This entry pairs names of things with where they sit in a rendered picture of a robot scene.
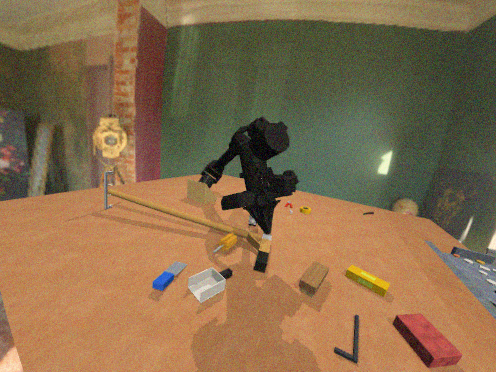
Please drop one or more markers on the white open tray with black handle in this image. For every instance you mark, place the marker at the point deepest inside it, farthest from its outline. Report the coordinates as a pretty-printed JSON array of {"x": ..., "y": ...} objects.
[{"x": 208, "y": 283}]

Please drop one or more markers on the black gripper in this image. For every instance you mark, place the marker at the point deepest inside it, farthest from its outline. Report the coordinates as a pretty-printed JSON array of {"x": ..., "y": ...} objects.
[{"x": 260, "y": 207}]

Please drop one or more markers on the red rectangular block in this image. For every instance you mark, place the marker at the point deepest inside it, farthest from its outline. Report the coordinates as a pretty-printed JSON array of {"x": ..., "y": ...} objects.
[{"x": 428, "y": 343}]

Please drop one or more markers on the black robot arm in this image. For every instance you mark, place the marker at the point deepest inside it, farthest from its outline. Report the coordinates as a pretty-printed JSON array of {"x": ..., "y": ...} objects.
[{"x": 267, "y": 140}]

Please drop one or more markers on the yellow spirit level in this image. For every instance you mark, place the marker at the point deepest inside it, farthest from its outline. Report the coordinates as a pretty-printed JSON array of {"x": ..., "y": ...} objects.
[{"x": 368, "y": 280}]

